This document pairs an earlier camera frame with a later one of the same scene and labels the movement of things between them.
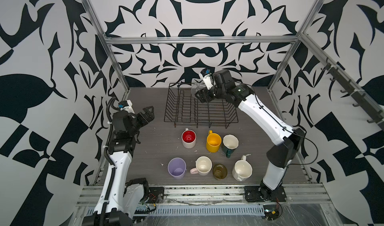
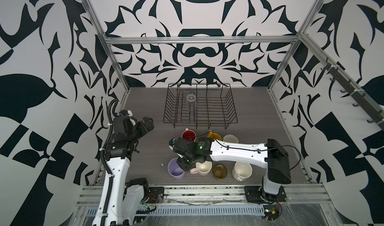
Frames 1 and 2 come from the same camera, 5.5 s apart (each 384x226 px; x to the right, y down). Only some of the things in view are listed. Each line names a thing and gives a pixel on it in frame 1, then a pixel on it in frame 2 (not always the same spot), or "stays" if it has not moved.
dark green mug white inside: x=230 y=143 stays
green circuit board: x=271 y=211 stays
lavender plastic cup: x=177 y=167 stays
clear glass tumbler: x=195 y=87 -> x=191 y=101
